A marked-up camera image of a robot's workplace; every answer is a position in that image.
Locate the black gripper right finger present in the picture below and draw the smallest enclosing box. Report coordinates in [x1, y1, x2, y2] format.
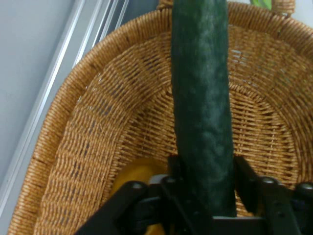
[233, 156, 313, 235]

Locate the yellow fruit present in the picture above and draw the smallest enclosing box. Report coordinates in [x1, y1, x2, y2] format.
[109, 158, 177, 235]

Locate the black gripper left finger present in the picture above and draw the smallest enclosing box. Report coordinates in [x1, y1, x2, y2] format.
[75, 156, 214, 235]

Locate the woven wicker basket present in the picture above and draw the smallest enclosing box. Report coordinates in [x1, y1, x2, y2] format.
[7, 0, 313, 235]

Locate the aluminium rail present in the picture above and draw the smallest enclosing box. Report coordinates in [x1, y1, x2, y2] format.
[0, 0, 130, 216]

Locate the dark green cucumber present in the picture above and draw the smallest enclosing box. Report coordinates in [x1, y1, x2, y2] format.
[170, 0, 238, 218]

